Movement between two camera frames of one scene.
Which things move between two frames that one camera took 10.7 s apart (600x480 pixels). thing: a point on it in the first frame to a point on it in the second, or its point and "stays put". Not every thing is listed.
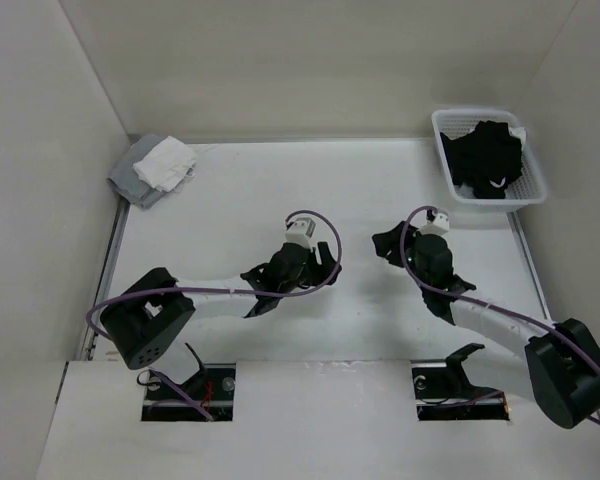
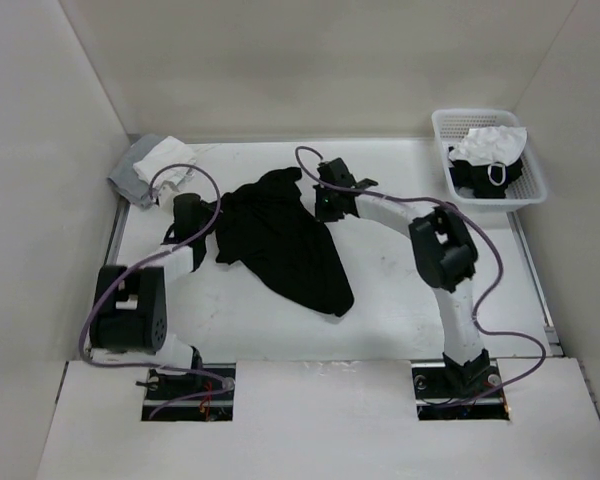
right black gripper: x=385 y=241 to x=320 y=212
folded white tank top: x=165 y=165 stays put
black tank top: x=485 y=160 to x=265 y=229
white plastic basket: x=529 y=188 stays put
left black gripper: x=320 y=271 to x=211 y=209
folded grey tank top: x=124 y=177 stays put
